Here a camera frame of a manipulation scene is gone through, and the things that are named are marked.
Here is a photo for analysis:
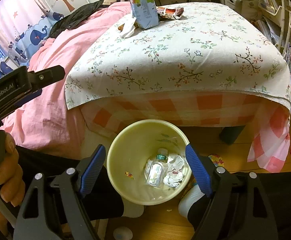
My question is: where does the person's right leg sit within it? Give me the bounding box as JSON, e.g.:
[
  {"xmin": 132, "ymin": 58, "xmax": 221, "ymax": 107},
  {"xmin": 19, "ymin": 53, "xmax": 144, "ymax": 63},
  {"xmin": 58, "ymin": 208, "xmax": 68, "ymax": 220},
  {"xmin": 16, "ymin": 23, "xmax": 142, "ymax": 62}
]
[{"xmin": 178, "ymin": 170, "xmax": 291, "ymax": 240}]

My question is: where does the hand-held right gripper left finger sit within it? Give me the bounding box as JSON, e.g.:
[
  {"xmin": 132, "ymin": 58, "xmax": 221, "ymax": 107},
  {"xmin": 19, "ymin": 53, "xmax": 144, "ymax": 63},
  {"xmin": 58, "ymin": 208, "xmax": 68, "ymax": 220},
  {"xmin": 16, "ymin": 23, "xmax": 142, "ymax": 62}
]
[{"xmin": 12, "ymin": 144, "xmax": 108, "ymax": 240}]

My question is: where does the pink blanket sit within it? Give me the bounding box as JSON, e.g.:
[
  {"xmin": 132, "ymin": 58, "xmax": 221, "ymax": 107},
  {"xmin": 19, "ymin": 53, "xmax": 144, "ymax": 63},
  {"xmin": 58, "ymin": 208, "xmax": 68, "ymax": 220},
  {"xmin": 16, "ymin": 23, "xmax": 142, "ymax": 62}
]
[{"xmin": 0, "ymin": 2, "xmax": 133, "ymax": 160}]

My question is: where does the cream plastic wastebasket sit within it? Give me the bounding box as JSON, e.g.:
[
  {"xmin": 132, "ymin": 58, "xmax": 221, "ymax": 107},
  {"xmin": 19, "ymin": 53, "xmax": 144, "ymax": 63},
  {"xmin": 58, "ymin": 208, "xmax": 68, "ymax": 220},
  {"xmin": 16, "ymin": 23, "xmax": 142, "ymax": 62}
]
[{"xmin": 107, "ymin": 119, "xmax": 193, "ymax": 205}]

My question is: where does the crumpled stained white tissue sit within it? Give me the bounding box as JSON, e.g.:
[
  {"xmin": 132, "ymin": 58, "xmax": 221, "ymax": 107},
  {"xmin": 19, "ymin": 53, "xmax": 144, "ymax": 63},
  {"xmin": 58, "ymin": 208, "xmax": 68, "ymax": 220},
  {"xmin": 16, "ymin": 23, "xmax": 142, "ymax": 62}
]
[{"xmin": 162, "ymin": 154, "xmax": 185, "ymax": 188}]

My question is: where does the person's leg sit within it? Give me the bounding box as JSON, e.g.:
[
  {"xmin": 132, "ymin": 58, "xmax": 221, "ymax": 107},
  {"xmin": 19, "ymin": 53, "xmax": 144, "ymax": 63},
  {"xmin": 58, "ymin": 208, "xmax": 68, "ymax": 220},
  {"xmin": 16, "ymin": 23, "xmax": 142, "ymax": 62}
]
[
  {"xmin": 178, "ymin": 170, "xmax": 291, "ymax": 240},
  {"xmin": 9, "ymin": 144, "xmax": 146, "ymax": 230}
]

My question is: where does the white bookshelf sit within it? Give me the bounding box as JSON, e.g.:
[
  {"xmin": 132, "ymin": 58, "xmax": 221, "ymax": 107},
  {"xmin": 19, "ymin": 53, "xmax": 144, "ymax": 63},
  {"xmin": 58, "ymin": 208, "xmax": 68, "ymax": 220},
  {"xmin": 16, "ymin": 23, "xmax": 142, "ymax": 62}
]
[{"xmin": 257, "ymin": 0, "xmax": 291, "ymax": 113}]

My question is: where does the pink whale print curtain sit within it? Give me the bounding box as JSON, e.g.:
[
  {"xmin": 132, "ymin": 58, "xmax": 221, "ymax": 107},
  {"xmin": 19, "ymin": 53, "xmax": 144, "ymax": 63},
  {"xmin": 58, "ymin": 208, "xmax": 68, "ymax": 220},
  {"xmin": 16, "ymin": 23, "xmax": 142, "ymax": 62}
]
[{"xmin": 0, "ymin": 0, "xmax": 68, "ymax": 88}]

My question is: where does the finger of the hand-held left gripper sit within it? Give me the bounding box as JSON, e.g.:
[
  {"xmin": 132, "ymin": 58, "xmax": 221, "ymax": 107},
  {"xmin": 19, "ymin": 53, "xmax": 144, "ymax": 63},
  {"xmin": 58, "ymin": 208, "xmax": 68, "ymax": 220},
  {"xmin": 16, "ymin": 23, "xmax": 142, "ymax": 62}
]
[
  {"xmin": 10, "ymin": 89, "xmax": 44, "ymax": 108},
  {"xmin": 27, "ymin": 64, "xmax": 66, "ymax": 91}
]

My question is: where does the person's left hand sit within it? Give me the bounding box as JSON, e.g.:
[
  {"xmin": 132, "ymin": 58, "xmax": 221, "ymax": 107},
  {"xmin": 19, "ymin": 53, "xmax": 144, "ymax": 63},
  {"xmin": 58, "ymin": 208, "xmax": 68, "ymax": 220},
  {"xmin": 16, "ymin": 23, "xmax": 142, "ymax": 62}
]
[{"xmin": 0, "ymin": 132, "xmax": 26, "ymax": 207}]

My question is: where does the floral tablecloth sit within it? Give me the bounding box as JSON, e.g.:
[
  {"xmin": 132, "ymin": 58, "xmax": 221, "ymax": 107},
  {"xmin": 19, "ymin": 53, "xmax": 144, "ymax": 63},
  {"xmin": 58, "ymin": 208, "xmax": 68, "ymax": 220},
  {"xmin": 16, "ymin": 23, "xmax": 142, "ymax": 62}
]
[{"xmin": 65, "ymin": 2, "xmax": 291, "ymax": 113}]

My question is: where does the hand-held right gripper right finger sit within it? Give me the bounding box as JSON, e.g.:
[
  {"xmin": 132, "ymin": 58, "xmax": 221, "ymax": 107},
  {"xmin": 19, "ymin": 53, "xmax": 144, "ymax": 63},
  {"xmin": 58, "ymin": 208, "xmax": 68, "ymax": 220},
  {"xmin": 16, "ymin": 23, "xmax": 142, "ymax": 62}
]
[{"xmin": 185, "ymin": 144, "xmax": 279, "ymax": 240}]

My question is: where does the black jacket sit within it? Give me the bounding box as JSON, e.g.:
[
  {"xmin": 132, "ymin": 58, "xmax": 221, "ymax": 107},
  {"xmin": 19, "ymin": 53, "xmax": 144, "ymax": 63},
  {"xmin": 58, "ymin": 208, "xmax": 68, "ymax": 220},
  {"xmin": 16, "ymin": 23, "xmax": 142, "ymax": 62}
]
[{"xmin": 50, "ymin": 0, "xmax": 111, "ymax": 38}]

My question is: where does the clear plastic bottle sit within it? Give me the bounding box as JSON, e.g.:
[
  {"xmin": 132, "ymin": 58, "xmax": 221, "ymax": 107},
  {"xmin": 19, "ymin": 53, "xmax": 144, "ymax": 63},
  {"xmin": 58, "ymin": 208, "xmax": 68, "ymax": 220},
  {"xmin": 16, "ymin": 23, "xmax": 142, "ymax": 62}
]
[{"xmin": 145, "ymin": 148, "xmax": 169, "ymax": 187}]

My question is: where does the blue milk carton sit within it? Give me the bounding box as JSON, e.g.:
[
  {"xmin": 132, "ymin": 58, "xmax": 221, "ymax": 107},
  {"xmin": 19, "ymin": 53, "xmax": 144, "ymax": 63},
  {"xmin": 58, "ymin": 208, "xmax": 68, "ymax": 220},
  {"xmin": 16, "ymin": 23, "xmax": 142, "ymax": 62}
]
[{"xmin": 127, "ymin": 0, "xmax": 159, "ymax": 29}]

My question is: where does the white round object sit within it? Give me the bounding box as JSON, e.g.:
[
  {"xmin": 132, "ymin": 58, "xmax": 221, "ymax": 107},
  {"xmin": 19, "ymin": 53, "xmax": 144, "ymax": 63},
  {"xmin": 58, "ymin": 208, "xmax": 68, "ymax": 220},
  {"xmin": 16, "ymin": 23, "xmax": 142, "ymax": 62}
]
[{"xmin": 113, "ymin": 226, "xmax": 133, "ymax": 240}]

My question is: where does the colourful patterned mat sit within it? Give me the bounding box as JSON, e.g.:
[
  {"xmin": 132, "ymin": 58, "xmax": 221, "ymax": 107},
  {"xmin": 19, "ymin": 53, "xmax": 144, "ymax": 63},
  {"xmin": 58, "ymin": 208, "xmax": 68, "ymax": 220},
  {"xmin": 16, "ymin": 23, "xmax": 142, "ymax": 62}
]
[{"xmin": 207, "ymin": 154, "xmax": 224, "ymax": 168}]

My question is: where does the person's left leg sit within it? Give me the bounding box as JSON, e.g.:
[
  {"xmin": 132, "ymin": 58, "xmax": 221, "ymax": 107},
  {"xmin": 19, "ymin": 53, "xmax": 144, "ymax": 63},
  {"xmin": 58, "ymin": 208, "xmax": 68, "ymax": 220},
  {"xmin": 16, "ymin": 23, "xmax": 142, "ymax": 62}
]
[{"xmin": 9, "ymin": 144, "xmax": 146, "ymax": 230}]

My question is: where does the red snack wrapper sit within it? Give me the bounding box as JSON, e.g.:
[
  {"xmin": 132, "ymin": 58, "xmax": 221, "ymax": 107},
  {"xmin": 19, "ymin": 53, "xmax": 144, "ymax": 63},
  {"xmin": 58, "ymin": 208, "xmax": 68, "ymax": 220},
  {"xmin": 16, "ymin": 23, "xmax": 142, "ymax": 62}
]
[{"xmin": 157, "ymin": 6, "xmax": 184, "ymax": 20}]

